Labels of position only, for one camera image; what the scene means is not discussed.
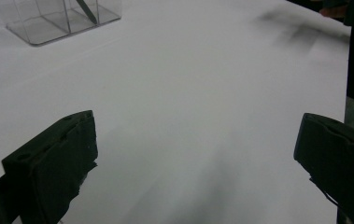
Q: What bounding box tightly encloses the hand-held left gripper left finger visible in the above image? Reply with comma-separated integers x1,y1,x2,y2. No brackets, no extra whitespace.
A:
1,109,99,224

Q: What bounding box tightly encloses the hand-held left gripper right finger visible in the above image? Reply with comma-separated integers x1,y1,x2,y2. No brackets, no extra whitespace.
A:
292,112,354,224

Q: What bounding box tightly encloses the clear acrylic organizer box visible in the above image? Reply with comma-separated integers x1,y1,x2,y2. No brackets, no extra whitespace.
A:
0,0,123,48

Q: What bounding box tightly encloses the black pen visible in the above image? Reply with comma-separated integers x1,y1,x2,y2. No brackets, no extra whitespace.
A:
76,0,99,25

